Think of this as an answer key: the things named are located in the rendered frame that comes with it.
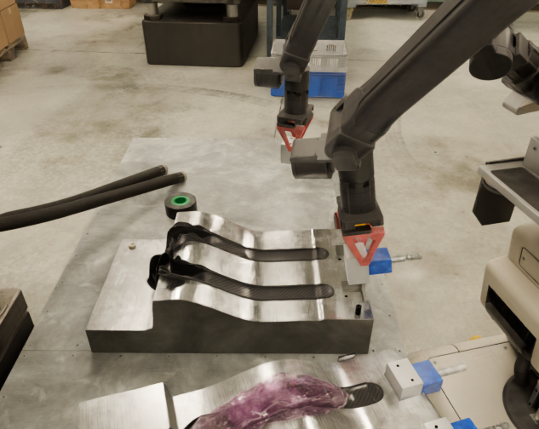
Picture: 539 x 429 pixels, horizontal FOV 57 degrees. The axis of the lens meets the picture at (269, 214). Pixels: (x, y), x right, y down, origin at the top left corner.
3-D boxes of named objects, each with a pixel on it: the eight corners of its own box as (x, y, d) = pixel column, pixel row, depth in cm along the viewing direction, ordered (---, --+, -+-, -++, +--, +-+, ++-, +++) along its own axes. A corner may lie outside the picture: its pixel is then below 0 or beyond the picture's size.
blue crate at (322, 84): (342, 82, 436) (345, 56, 423) (344, 100, 402) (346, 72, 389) (273, 79, 441) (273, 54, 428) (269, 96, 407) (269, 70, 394)
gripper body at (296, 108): (276, 123, 118) (276, 94, 114) (289, 107, 126) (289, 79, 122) (301, 128, 117) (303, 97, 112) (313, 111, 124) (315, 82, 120)
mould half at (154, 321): (349, 261, 111) (355, 211, 103) (368, 354, 90) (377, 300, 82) (126, 260, 111) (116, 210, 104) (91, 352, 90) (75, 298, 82)
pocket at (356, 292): (363, 295, 94) (365, 281, 92) (367, 316, 90) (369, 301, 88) (339, 295, 94) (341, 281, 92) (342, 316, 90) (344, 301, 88)
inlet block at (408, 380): (451, 365, 84) (459, 344, 81) (469, 389, 80) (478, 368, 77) (381, 384, 81) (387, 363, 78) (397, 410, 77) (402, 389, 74)
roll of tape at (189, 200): (173, 224, 123) (171, 212, 121) (161, 208, 128) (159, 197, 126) (203, 214, 126) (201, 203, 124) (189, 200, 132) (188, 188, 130)
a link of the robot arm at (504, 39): (532, 66, 94) (532, 45, 96) (503, 37, 89) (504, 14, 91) (487, 86, 101) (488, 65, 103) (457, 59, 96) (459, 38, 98)
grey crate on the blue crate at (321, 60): (345, 58, 423) (346, 40, 415) (346, 74, 390) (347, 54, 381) (273, 55, 428) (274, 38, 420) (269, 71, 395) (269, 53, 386)
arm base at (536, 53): (576, 69, 94) (534, 51, 104) (554, 45, 90) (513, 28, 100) (540, 105, 97) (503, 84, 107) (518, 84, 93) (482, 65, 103)
